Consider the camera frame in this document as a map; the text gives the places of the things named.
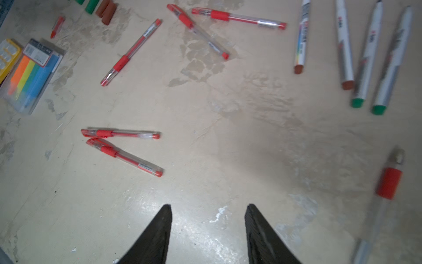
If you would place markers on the red gel pen upright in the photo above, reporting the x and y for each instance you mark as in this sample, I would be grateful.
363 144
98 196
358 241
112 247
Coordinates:
122 62

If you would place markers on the red gel pen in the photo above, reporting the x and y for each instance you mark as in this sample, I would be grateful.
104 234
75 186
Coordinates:
384 194
107 133
122 62
225 16
193 27
111 150

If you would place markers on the brown cap marker bottom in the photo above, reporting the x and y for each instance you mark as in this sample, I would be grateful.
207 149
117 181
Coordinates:
344 47

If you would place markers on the green cap marker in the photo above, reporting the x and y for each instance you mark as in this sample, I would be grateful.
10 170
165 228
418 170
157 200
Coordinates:
393 63
367 59

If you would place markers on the yellow calculator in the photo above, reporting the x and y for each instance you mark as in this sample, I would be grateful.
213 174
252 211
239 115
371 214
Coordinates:
10 53

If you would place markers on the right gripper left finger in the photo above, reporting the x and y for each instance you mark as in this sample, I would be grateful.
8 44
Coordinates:
152 245

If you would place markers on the highlighter set clear case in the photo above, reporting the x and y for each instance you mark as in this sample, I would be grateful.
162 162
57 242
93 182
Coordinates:
24 86

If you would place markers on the brown cap white marker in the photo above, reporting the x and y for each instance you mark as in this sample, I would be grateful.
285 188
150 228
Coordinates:
301 46

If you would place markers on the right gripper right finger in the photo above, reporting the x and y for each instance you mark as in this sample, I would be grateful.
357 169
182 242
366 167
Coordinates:
263 243

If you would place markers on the brown pen cap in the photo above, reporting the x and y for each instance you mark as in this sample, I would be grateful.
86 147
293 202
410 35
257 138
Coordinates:
108 13
102 7

